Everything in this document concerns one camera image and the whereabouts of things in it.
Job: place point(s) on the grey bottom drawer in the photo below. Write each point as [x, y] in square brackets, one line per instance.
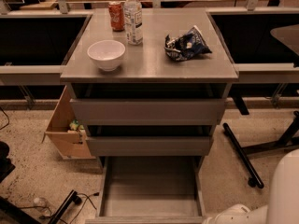
[150, 190]

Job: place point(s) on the grey drawer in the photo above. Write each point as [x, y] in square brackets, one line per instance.
[150, 190]
[148, 140]
[148, 104]

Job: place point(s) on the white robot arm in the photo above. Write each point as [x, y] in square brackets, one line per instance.
[283, 206]

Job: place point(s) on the grey top drawer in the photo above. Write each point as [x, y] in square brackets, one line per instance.
[148, 104]

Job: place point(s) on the grey drawer cabinet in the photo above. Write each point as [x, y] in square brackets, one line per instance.
[147, 62]

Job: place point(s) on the grey middle drawer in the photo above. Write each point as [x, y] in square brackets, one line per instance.
[148, 140]

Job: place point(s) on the white bowl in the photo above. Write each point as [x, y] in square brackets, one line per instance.
[107, 55]

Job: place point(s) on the blue crumpled chip bag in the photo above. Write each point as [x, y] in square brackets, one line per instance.
[187, 46]

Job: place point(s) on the green item in box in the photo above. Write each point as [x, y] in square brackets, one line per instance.
[75, 126]

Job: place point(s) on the cardboard box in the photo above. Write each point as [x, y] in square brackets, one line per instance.
[70, 144]

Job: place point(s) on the clear plastic water bottle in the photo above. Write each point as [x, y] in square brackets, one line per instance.
[132, 10]

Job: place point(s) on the orange soda can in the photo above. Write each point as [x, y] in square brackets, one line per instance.
[116, 16]

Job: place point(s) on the black stand base right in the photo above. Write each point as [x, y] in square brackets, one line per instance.
[286, 141]

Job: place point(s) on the clear bottle on floor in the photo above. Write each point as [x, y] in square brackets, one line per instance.
[42, 206]

